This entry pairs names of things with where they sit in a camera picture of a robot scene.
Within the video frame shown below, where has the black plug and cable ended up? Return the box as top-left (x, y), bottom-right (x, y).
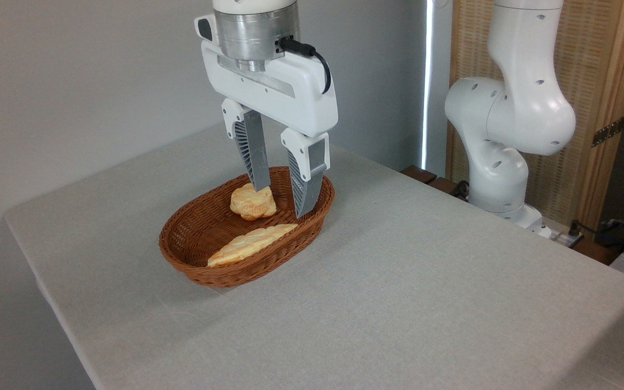
top-left (568, 219), bottom-right (624, 251)

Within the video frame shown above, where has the dark wooden base board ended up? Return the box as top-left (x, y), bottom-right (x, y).
top-left (400, 165), bottom-right (624, 266)

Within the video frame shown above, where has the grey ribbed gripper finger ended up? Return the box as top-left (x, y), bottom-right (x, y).
top-left (281, 128), bottom-right (330, 218)
top-left (221, 99), bottom-right (272, 192)

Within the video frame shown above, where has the wooden rattan folding screen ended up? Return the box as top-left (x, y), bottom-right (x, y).
top-left (447, 0), bottom-right (624, 233)

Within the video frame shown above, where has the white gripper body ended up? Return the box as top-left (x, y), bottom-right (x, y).
top-left (201, 41), bottom-right (339, 137)

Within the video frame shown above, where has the round bread roll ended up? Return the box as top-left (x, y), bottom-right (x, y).
top-left (230, 183), bottom-right (277, 221)

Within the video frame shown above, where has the dark metal screen hinge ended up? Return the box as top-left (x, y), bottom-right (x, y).
top-left (592, 116), bottom-right (624, 148)

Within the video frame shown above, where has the long braided bread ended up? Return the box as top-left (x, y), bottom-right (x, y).
top-left (207, 224), bottom-right (298, 268)

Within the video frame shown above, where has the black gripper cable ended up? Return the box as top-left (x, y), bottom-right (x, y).
top-left (278, 37), bottom-right (332, 94)

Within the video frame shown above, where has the grey tablecloth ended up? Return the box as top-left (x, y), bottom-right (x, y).
top-left (3, 122), bottom-right (624, 390)

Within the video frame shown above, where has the brown wicker basket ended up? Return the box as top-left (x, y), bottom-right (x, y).
top-left (159, 166), bottom-right (336, 288)

